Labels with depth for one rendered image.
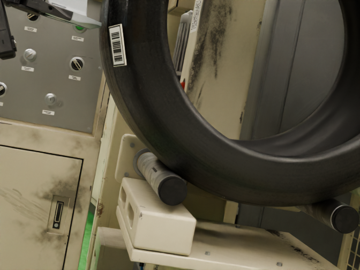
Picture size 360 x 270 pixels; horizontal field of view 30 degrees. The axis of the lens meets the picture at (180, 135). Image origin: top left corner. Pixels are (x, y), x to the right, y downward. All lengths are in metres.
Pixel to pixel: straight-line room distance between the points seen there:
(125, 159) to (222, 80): 0.26
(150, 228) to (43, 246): 0.77
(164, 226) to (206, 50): 0.48
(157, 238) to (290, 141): 0.42
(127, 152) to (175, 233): 0.36
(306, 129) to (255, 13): 0.26
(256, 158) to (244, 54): 0.42
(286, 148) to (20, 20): 0.79
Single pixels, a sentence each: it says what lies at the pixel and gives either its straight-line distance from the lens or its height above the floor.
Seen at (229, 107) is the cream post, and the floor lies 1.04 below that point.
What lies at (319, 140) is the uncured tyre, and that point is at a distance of 1.34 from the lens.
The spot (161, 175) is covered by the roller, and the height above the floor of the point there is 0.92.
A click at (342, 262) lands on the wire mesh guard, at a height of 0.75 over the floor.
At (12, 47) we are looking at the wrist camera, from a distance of 1.08.
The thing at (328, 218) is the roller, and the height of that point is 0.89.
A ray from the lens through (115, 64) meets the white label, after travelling 1.01.
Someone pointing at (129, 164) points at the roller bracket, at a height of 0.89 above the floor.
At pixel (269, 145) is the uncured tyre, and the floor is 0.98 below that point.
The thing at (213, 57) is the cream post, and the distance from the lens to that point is 1.38.
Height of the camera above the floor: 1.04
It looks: 3 degrees down
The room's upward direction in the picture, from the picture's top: 11 degrees clockwise
